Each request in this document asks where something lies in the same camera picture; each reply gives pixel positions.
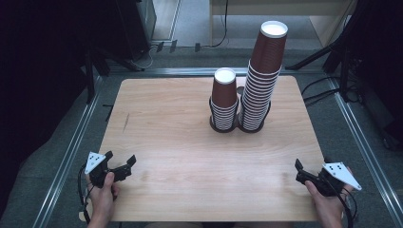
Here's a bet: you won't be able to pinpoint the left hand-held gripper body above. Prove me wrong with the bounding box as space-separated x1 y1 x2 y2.
84 151 111 189

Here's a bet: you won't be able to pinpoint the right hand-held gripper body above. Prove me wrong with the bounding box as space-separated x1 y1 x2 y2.
316 161 363 198

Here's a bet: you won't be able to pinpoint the person's right hand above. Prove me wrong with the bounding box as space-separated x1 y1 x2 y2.
304 166 355 223

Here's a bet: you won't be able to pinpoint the person's left hand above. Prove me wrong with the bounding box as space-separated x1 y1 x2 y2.
85 171 121 222

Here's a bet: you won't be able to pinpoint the black metal stand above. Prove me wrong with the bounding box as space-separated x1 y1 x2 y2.
83 49 97 105

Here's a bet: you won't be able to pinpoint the black double cup holder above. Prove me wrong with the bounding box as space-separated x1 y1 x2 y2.
208 85 273 134

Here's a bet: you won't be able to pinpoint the black curtain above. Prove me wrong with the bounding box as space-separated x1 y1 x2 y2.
346 0 403 152
0 0 96 219

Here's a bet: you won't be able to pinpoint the stack of brown paper cups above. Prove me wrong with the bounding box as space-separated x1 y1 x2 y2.
209 66 240 132
239 20 289 132

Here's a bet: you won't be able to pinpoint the black tripod stand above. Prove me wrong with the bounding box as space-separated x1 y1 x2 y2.
284 0 369 103

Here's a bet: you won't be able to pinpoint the dark computer tower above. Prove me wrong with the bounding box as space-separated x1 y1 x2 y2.
114 0 157 62

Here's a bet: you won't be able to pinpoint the light wooden desk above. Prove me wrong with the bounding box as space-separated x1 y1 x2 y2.
208 0 359 49

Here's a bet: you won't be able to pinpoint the aluminium frame rail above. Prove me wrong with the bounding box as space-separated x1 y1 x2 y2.
31 75 105 228
107 66 325 77
327 77 403 228

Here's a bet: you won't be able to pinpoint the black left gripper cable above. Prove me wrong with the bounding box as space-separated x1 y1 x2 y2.
77 163 96 224

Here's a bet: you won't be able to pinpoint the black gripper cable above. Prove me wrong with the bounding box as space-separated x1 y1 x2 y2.
77 163 96 224
327 177 358 228

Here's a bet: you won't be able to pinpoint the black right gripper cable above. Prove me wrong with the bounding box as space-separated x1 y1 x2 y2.
327 177 358 228

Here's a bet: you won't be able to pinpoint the black table bracket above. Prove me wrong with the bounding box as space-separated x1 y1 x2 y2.
102 104 115 124

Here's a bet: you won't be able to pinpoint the black floor cables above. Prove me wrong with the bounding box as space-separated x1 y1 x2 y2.
299 75 362 107

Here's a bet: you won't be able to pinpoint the white floor cable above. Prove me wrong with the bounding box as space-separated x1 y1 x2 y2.
132 44 160 72

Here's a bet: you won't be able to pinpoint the black hanging cable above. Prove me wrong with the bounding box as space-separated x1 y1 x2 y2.
208 0 230 48

